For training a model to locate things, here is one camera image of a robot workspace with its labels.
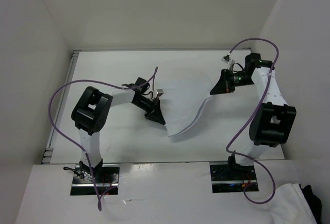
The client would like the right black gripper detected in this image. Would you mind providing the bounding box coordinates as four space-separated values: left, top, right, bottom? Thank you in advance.
210 68 255 95

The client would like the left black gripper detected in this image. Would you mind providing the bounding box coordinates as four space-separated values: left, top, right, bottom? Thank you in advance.
133 96 165 125

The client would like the white skirt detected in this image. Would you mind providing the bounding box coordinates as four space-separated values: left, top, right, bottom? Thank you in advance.
158 74 213 137

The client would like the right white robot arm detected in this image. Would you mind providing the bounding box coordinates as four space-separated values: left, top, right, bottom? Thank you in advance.
210 53 296 179

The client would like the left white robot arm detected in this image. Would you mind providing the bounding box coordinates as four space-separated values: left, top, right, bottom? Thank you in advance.
71 77 166 183

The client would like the white cloth pile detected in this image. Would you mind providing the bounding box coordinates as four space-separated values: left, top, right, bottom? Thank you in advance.
268 184 317 224

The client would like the black cloth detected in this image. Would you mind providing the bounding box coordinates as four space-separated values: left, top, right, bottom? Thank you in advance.
301 185 322 224

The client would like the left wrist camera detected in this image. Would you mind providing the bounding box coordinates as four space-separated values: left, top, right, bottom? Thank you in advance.
153 89 164 100

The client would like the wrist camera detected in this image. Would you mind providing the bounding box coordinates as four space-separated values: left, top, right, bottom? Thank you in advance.
153 89 164 100
221 54 236 71

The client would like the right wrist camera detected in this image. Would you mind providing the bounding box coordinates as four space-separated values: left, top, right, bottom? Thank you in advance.
221 54 236 71

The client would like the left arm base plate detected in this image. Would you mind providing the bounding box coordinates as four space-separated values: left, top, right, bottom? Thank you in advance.
68 165 120 196

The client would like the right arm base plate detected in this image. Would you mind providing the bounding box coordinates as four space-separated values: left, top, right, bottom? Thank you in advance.
209 162 259 194

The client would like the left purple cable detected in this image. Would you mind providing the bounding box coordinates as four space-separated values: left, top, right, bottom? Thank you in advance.
48 66 158 212

